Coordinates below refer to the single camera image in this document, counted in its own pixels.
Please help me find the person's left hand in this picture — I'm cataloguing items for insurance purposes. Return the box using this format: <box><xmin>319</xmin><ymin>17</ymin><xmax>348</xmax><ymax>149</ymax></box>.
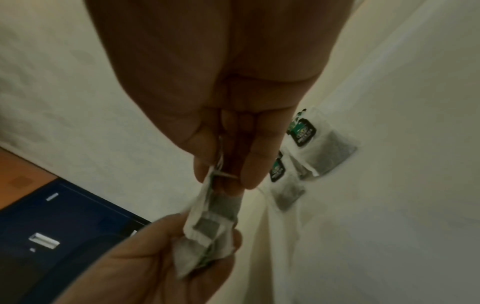
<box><xmin>56</xmin><ymin>212</ymin><xmax>243</xmax><ymax>304</ymax></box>

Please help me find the white table cloth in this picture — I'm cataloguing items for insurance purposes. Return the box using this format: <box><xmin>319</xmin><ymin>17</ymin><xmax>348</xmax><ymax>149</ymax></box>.
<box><xmin>221</xmin><ymin>0</ymin><xmax>480</xmax><ymax>304</ymax></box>

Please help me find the person's right hand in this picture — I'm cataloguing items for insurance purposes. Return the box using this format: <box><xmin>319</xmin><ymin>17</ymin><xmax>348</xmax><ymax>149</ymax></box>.
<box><xmin>84</xmin><ymin>0</ymin><xmax>355</xmax><ymax>191</ymax></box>

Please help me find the silver cabinet handle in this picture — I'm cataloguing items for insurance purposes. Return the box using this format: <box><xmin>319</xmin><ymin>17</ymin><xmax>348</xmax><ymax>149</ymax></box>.
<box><xmin>28</xmin><ymin>232</ymin><xmax>61</xmax><ymax>249</ymax></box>

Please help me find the tea bag with green tag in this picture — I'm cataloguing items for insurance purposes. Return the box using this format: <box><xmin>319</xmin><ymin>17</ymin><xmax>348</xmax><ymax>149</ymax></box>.
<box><xmin>286</xmin><ymin>107</ymin><xmax>358</xmax><ymax>179</ymax></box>
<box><xmin>269</xmin><ymin>151</ymin><xmax>308</xmax><ymax>212</ymax></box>

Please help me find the white tea bag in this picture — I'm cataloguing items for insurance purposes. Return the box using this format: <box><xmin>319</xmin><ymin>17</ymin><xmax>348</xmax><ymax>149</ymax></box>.
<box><xmin>174</xmin><ymin>233</ymin><xmax>237</xmax><ymax>279</ymax></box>
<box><xmin>183</xmin><ymin>164</ymin><xmax>242</xmax><ymax>239</ymax></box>

